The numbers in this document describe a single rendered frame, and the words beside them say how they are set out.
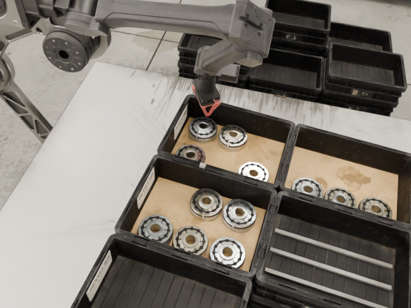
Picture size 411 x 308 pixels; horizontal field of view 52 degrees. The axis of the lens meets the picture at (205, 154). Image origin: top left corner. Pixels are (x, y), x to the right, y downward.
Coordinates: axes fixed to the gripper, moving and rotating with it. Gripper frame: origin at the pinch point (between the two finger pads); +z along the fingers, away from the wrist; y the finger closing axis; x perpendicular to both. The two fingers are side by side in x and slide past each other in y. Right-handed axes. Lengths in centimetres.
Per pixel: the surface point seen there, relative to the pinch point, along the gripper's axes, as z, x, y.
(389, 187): 12, -52, -42
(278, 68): 58, -76, 75
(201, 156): 9.0, 5.3, -13.3
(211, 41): 47, -40, 96
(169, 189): 11.7, 18.9, -21.3
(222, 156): 11.9, -2.8, -13.0
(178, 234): 8.6, 21.1, -39.2
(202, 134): 9.1, 1.8, -3.8
